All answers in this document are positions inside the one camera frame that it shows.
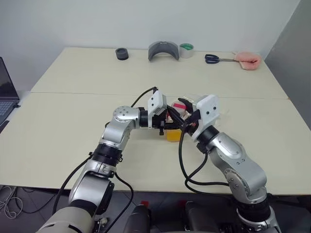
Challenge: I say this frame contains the dark laptop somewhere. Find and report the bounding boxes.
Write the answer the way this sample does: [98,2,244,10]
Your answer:
[0,57,20,133]

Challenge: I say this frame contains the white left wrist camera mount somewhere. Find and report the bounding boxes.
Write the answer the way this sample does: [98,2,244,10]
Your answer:
[146,90,167,129]

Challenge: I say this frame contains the white floor cable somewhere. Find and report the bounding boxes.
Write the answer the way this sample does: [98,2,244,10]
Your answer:
[0,185,24,219]

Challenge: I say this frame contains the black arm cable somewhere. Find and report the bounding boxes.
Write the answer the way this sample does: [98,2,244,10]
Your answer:
[52,86,160,230]
[178,122,235,195]

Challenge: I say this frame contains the silver tape roll green core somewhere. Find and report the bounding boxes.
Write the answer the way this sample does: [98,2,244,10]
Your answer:
[179,43,195,59]

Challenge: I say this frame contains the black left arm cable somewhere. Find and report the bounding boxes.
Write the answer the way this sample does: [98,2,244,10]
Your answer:
[52,86,160,230]

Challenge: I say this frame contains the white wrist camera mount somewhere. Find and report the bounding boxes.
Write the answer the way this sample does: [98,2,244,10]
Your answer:
[190,94,220,142]
[146,90,167,129]

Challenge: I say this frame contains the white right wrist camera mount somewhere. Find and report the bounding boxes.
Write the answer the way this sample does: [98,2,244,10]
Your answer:
[190,94,220,142]

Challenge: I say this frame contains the dark blue handled scissors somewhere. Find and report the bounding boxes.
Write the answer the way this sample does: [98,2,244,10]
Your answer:
[205,53,238,65]

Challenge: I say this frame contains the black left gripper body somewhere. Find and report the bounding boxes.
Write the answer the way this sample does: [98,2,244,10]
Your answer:
[152,110,170,136]

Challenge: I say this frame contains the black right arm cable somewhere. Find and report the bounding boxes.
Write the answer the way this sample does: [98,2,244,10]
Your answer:
[178,122,235,195]

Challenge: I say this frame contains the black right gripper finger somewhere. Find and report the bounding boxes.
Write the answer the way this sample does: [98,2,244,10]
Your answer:
[178,98,195,111]
[182,110,201,129]

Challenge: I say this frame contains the clear bottle with orange drink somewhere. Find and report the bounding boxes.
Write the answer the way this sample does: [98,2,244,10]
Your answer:
[165,99,189,144]

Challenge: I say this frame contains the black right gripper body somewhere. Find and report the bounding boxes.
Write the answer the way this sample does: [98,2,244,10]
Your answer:
[186,116,202,136]

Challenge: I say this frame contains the grey curved plastic piece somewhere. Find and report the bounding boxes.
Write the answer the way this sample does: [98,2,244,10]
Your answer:
[147,41,181,62]

